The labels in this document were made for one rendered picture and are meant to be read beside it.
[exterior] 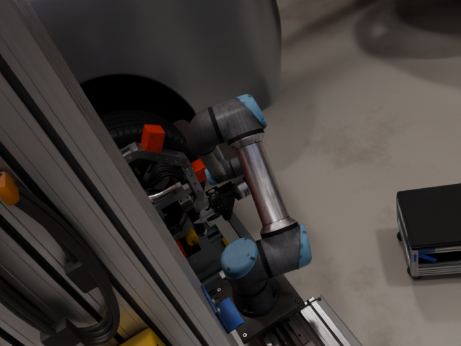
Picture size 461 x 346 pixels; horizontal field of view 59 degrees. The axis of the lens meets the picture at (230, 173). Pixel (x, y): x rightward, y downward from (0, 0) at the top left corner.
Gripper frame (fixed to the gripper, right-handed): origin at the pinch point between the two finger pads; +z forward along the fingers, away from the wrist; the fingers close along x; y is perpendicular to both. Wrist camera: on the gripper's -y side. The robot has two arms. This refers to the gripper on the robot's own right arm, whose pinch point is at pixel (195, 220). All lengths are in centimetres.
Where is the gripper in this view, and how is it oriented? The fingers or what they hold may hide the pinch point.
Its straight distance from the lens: 164.5
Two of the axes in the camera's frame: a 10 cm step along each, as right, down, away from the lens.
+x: 4.2, 5.0, -7.6
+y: -2.9, -7.2, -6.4
